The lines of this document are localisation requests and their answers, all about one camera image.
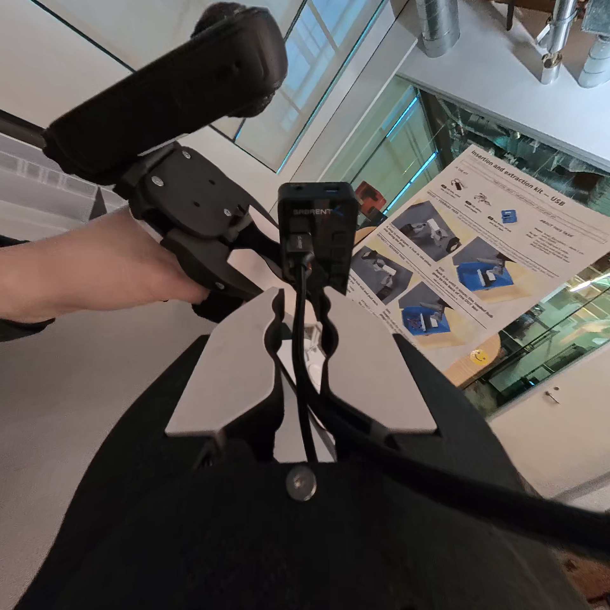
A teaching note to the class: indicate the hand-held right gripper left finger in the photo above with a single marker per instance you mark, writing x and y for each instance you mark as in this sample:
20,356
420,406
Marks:
233,371

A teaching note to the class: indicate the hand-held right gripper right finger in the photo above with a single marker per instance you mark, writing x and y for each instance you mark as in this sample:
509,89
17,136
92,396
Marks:
376,376

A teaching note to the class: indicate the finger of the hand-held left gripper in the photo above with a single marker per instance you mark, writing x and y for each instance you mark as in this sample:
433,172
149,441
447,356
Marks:
252,267

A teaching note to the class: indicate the small black usb hub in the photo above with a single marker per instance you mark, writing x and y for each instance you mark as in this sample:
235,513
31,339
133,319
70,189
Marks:
329,228

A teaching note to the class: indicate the person's left forearm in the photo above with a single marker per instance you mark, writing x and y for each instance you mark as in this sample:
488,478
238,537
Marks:
24,286

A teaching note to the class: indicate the person's left hand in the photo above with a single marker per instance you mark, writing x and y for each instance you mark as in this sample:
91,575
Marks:
128,267

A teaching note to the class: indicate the yellow smiley sticker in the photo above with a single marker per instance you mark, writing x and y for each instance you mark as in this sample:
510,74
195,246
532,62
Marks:
480,356

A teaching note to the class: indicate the printed instruction sheet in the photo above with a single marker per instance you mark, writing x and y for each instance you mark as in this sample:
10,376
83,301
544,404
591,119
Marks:
486,248

